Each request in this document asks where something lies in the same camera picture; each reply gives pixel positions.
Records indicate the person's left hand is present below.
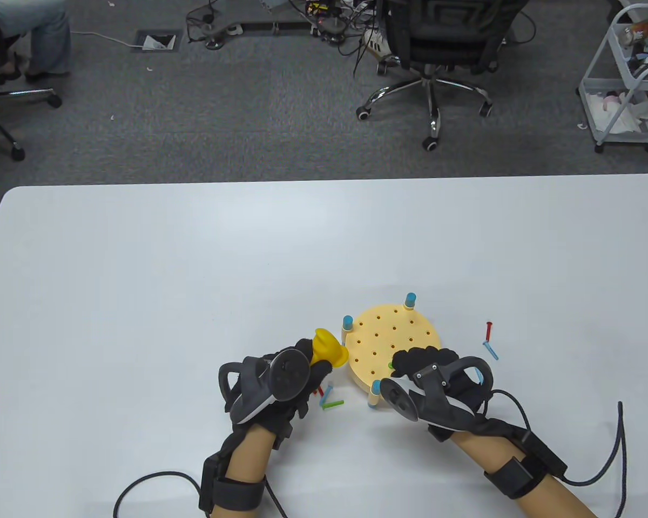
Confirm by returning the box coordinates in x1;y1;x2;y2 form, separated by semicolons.
224;339;333;451

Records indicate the person's right hand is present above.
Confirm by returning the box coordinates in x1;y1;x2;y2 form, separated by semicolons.
389;347;519;443

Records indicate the grey tracking controller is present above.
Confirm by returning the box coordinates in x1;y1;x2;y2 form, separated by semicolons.
218;348;312;427
379;356;495;432

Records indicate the yellow toy hammer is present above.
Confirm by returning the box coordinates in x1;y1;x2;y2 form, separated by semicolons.
309;328;349;372

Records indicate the yellow round tap bench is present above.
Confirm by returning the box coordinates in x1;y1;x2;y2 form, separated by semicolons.
341;292;442;409

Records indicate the person's right forearm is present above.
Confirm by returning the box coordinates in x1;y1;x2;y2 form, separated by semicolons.
451;429;597;518

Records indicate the black mesh office chair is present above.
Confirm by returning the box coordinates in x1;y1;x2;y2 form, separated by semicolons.
356;0;531;152

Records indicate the white crumpled cloth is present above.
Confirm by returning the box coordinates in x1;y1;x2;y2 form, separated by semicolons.
586;91;648;134

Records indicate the floor outlet box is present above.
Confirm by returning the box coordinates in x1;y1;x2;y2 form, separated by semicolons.
134;30;183;53

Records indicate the black chrome office chair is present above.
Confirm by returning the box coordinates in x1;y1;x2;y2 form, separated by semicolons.
0;11;63;161

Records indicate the black wrist strap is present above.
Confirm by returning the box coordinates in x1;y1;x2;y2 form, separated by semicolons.
483;429;569;500
199;453;266;516

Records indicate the black cable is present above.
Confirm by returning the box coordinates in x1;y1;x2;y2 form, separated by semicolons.
113;472;289;518
489;390;627;518

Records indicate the white wire cart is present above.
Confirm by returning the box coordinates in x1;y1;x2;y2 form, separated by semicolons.
577;4;648;153

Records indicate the tangle of black cables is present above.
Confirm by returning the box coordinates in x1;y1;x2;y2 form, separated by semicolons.
186;0;392;76

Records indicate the white floor cable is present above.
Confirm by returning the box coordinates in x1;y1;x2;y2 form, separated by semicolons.
69;31;141;51

